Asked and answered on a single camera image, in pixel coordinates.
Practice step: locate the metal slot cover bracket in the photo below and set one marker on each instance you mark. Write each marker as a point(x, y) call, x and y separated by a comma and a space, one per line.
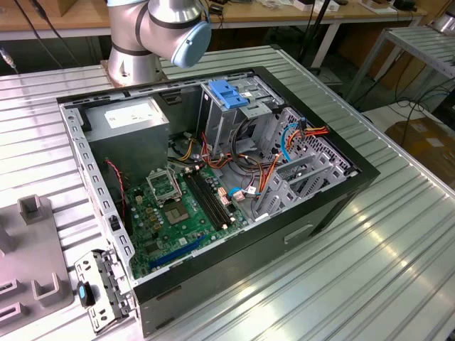
point(110, 270)

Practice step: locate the black RAM slot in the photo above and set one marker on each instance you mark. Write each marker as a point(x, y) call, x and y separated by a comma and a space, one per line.
point(203, 201)
point(207, 200)
point(216, 194)
point(212, 197)

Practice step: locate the green motherboard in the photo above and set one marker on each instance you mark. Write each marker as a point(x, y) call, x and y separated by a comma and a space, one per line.
point(177, 234)

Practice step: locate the blue plastic drive bracket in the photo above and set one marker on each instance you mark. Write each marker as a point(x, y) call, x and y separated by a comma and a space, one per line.
point(224, 94)

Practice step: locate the large flat cardboard box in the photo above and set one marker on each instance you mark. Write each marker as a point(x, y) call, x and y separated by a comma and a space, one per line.
point(426, 149)

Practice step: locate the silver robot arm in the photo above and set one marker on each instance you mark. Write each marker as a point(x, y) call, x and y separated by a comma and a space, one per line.
point(160, 17)

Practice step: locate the black PC case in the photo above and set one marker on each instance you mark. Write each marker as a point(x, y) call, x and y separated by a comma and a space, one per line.
point(249, 263)

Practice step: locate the black plastic case switch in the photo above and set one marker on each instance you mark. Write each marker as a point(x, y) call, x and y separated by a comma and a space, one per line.
point(114, 223)

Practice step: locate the blue expansion slot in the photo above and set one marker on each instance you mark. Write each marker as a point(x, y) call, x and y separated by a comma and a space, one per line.
point(177, 252)

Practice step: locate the grey parts rack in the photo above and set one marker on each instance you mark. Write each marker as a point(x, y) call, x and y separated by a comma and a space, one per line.
point(32, 255)

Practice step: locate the black latch with blue button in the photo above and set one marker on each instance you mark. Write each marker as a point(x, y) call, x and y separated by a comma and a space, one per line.
point(83, 294)

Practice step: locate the CPU socket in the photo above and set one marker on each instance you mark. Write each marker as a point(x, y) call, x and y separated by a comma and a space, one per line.
point(176, 213)

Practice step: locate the grey optical drive cage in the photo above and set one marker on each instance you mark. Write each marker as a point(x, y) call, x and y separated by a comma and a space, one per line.
point(220, 124)

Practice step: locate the grey metal disk bay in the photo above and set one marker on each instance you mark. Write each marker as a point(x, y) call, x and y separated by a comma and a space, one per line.
point(282, 190)

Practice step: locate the grey power supply unit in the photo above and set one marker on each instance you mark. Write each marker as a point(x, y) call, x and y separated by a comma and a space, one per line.
point(128, 149)

